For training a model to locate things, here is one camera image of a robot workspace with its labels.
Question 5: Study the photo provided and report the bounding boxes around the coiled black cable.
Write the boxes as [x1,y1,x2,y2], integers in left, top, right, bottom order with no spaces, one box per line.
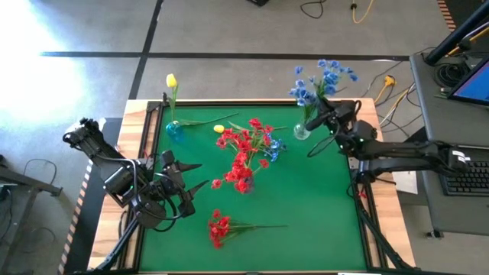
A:
[434,62,470,88]

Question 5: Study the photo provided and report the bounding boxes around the laptop with blue screen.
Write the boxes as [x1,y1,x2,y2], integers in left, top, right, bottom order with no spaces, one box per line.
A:
[447,55,489,107]

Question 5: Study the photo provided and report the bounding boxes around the black slanted pole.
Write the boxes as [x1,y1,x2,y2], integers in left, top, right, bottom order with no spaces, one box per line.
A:
[424,0,489,66]

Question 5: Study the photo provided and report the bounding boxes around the clear glass vase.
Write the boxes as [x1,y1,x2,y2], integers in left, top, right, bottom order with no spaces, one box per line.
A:
[293,121,311,141]

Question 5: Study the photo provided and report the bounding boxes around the black rig strut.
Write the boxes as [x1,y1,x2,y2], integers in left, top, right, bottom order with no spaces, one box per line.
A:
[93,198,152,273]
[353,179,416,271]

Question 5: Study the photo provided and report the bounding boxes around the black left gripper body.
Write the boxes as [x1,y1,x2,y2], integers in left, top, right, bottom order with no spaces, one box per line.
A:
[150,149,197,219]

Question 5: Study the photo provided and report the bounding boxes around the yellow plug cable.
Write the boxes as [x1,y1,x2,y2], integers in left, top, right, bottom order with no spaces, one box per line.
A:
[373,74,398,105]

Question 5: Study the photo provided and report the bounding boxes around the blue artificial flower bunch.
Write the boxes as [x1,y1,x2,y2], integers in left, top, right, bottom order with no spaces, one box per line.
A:
[316,58,361,101]
[265,137,288,163]
[289,64,319,133]

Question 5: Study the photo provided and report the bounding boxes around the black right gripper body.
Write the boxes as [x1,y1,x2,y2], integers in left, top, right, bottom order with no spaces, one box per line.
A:
[305,98,361,134]

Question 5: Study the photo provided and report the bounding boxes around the red artificial flower bunch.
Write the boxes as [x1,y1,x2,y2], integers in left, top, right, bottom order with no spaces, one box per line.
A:
[215,117,277,169]
[210,150,270,195]
[207,209,288,250]

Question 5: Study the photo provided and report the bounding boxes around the black table edge frame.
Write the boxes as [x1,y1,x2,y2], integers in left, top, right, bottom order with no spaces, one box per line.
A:
[135,99,371,274]

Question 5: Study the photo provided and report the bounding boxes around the black mat striped edge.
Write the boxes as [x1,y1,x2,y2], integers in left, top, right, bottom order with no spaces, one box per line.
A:
[57,117,124,275]

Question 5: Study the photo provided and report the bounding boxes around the black metal stand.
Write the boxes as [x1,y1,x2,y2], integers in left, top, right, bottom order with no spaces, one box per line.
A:
[0,152,64,275]

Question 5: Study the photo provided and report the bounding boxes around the black keyboard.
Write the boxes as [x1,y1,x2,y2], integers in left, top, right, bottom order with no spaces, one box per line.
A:
[439,160,489,198]

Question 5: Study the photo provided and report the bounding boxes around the light wooden table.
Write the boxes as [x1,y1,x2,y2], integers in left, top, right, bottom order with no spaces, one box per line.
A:
[86,97,418,273]

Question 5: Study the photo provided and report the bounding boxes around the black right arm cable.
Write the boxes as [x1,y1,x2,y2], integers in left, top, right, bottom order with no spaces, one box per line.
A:
[306,125,342,159]

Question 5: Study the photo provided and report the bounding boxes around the red artificial flower bouquet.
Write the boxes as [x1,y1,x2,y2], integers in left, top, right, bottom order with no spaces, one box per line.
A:
[138,103,368,273]

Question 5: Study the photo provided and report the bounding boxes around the teal glass vase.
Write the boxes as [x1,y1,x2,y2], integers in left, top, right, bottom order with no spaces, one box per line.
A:
[165,120,185,143]

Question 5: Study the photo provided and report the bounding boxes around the white paper sheet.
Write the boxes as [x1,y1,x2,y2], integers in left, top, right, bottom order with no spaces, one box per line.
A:
[392,170,420,196]

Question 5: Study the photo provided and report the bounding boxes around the grey desk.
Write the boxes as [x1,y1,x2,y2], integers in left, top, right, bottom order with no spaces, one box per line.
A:
[409,51,489,236]

